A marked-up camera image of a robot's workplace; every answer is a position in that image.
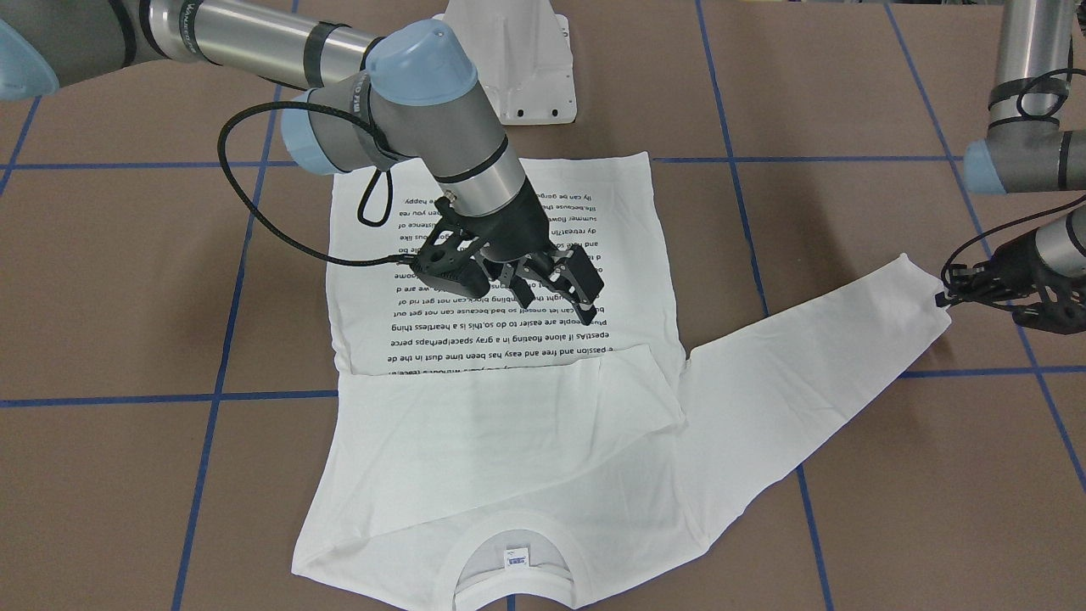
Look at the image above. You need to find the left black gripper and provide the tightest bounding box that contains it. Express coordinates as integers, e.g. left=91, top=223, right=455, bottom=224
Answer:
left=935, top=229, right=1085, bottom=334

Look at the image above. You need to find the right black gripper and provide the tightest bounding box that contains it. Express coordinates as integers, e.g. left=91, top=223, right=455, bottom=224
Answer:
left=468, top=179, right=604, bottom=310

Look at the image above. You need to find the white long-sleeve printed shirt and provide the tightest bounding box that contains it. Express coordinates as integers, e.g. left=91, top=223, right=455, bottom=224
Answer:
left=292, top=152, right=951, bottom=610

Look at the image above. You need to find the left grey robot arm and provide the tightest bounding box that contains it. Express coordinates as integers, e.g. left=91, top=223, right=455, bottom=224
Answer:
left=936, top=1, right=1085, bottom=335

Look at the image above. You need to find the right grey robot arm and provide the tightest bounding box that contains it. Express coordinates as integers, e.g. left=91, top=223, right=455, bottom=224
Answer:
left=1, top=1, right=604, bottom=324

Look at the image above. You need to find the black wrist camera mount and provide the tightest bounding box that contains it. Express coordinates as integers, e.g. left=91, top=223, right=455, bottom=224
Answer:
left=411, top=220, right=491, bottom=300

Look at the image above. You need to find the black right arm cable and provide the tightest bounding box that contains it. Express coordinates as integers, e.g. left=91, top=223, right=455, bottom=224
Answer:
left=217, top=102, right=417, bottom=269

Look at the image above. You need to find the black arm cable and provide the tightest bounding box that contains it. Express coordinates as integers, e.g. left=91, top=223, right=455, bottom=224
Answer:
left=940, top=72, right=1086, bottom=281
left=217, top=102, right=417, bottom=269

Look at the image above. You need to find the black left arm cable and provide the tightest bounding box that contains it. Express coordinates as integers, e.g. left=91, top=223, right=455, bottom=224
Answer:
left=940, top=72, right=1086, bottom=281

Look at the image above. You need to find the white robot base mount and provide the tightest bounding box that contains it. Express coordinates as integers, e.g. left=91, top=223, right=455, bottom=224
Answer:
left=441, top=1, right=578, bottom=126

